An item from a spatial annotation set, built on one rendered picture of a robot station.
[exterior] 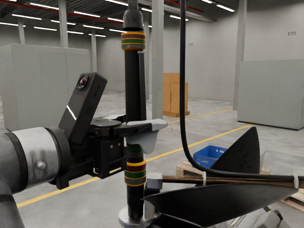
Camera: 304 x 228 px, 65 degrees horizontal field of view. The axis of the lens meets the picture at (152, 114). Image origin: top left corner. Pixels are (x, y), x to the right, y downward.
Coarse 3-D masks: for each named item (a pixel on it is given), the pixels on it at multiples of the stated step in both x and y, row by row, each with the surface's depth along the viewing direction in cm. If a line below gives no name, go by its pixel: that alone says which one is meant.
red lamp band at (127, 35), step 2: (124, 34) 41; (126, 34) 41; (128, 34) 41; (130, 34) 41; (132, 34) 41; (134, 34) 41; (136, 34) 41; (138, 34) 41; (140, 34) 41; (122, 36) 42; (124, 36) 41; (126, 36) 41; (128, 36) 41; (130, 36) 41; (132, 36) 41; (134, 36) 41; (136, 36) 41; (138, 36) 41; (140, 36) 41; (142, 36) 42; (144, 36) 42; (122, 38) 42; (144, 38) 42
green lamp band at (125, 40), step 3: (123, 39) 41; (126, 39) 41; (129, 39) 41; (132, 39) 41; (135, 39) 41; (138, 39) 41; (141, 39) 41; (123, 42) 42; (126, 42) 41; (129, 42) 41; (132, 42) 41; (135, 42) 41; (138, 42) 41; (141, 42) 41; (144, 42) 42
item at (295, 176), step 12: (180, 0) 41; (180, 12) 41; (180, 24) 41; (180, 36) 42; (180, 48) 42; (180, 60) 42; (180, 72) 43; (180, 84) 43; (180, 96) 43; (180, 108) 44; (180, 120) 44; (180, 132) 45; (204, 168) 45; (204, 180) 45; (300, 180) 44
